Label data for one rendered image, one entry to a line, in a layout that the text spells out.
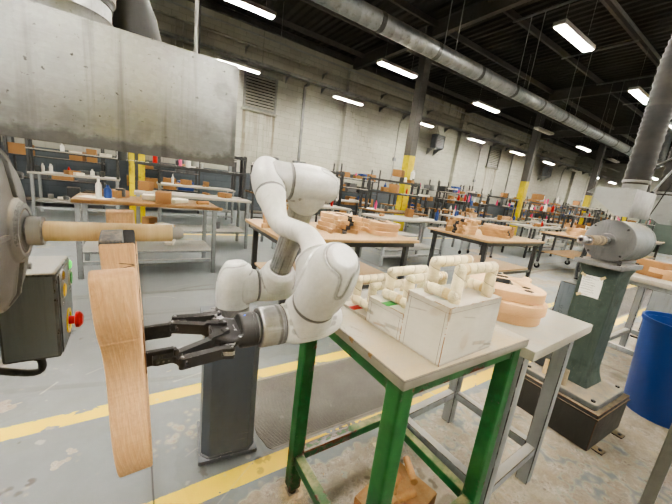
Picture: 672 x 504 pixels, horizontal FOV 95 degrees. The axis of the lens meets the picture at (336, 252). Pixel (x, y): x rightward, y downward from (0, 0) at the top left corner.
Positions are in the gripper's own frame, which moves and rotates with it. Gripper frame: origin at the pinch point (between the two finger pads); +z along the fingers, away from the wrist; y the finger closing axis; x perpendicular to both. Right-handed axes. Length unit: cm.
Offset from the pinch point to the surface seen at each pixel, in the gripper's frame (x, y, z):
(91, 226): 20.4, 7.3, 7.4
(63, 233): 19.4, 6.6, 11.0
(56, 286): 0.3, 24.7, 16.1
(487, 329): -3, -14, -89
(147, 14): 55, 18, -1
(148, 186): -96, 535, -16
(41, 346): -13.1, 22.1, 19.4
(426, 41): 244, 477, -479
